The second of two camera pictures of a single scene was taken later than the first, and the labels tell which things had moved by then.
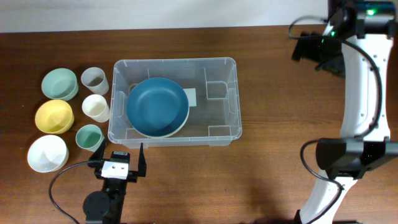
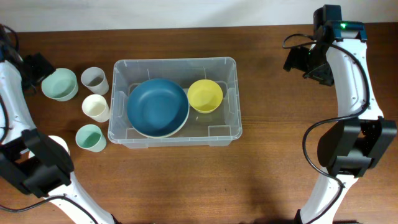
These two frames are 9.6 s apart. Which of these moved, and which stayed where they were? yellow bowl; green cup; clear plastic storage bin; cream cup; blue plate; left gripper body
Moved: yellow bowl; left gripper body
Stayed: clear plastic storage bin; blue plate; green cup; cream cup
